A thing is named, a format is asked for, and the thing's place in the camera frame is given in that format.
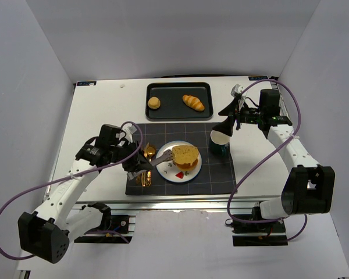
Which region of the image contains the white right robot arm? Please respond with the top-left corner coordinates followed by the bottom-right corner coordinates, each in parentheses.
top-left (209, 85), bottom-right (335, 222)

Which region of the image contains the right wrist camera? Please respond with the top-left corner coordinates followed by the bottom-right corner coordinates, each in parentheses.
top-left (231, 84), bottom-right (246, 109)

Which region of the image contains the white watermelon plate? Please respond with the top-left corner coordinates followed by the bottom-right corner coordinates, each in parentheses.
top-left (155, 141), bottom-right (202, 183)

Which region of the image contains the striped orange croissant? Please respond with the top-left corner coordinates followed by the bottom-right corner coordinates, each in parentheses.
top-left (182, 95), bottom-right (205, 112)

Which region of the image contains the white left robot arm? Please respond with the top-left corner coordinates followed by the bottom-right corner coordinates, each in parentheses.
top-left (18, 121), bottom-right (201, 264)

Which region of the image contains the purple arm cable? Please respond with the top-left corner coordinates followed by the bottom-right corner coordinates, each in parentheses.
top-left (0, 121), bottom-right (144, 260)
top-left (226, 78), bottom-right (308, 242)

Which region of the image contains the black baking tray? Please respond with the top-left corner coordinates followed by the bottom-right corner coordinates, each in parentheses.
top-left (145, 82), bottom-right (213, 121)

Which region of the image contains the silver slotted spatula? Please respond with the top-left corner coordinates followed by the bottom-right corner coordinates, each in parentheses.
top-left (127, 150), bottom-right (173, 180)

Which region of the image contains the orange glazed donut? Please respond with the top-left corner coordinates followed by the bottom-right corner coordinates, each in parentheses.
top-left (173, 159), bottom-right (198, 171)

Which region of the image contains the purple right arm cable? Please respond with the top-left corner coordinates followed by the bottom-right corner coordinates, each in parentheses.
top-left (226, 78), bottom-right (308, 242)

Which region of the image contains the round beige bun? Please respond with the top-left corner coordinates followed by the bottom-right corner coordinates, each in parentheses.
top-left (147, 96), bottom-right (161, 110)

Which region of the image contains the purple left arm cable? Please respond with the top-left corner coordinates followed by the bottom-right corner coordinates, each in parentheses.
top-left (0, 121), bottom-right (144, 260)

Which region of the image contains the dark grid placemat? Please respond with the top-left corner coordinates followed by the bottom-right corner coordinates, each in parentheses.
top-left (125, 122), bottom-right (236, 196)

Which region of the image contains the brown bread slice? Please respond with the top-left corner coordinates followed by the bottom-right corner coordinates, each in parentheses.
top-left (172, 145), bottom-right (199, 165)

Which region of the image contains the dark green cup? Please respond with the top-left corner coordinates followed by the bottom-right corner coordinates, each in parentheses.
top-left (209, 139), bottom-right (229, 156)

